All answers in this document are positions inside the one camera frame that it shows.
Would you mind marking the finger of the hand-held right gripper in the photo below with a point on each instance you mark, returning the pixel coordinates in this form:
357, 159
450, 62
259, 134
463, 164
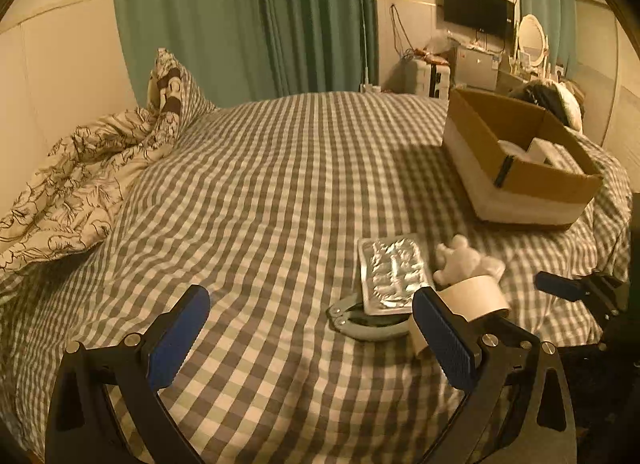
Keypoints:
557, 285

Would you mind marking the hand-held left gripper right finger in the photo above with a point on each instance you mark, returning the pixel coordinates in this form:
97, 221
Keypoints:
445, 341

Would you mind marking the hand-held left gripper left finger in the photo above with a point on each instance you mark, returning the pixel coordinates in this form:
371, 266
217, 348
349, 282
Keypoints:
180, 336

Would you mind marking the white tape roll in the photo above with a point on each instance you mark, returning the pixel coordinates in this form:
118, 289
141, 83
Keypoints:
480, 296

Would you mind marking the silver foil blister pack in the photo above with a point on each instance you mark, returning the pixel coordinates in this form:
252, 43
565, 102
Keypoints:
395, 269

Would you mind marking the pale blue carabiner clip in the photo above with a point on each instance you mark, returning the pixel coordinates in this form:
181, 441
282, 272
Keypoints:
350, 326

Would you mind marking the white foam packing piece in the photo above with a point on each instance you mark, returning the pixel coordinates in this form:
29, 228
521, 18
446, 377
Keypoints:
542, 150

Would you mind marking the floral quilt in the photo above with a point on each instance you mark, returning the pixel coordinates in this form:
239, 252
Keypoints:
75, 194

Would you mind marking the cardboard box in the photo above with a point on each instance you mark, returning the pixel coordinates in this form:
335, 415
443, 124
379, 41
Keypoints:
480, 116

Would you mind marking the black and white clothing pile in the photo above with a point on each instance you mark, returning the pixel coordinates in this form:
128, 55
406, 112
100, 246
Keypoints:
545, 96

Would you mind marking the grey checked bed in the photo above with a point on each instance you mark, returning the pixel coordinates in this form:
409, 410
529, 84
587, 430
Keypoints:
300, 169

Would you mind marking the silver mini fridge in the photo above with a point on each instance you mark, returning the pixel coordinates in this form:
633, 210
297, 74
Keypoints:
475, 69

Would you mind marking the white plastic drawer unit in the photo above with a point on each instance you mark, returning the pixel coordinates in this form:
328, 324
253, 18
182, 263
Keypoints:
430, 79

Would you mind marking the grey checked pillow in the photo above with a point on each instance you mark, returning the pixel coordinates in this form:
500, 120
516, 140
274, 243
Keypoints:
195, 94

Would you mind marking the black and white plush toy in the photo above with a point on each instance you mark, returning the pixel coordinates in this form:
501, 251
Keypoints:
167, 91

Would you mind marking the white oval vanity mirror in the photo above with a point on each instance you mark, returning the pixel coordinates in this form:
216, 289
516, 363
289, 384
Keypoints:
531, 39

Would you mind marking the clear plastic bag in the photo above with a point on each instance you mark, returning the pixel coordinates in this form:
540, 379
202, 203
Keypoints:
442, 43

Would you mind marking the narrow green curtain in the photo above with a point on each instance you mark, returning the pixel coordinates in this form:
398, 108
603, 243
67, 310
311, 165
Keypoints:
550, 4

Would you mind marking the wide green curtain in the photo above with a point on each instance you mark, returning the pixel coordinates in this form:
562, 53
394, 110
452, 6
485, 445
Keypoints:
200, 19

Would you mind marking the black wall television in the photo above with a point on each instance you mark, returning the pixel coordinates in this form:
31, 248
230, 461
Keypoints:
477, 6

